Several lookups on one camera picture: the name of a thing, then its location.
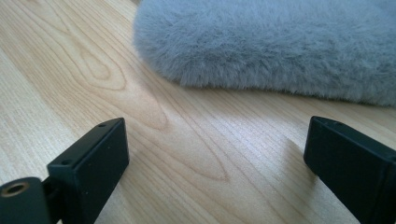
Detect grey fluffy mitten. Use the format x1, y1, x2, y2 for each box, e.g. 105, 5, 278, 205
133, 0, 396, 107

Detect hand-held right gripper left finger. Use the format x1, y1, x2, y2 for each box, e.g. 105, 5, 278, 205
46, 117, 130, 224

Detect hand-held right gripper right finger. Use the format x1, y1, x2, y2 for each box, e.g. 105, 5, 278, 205
304, 116, 396, 224

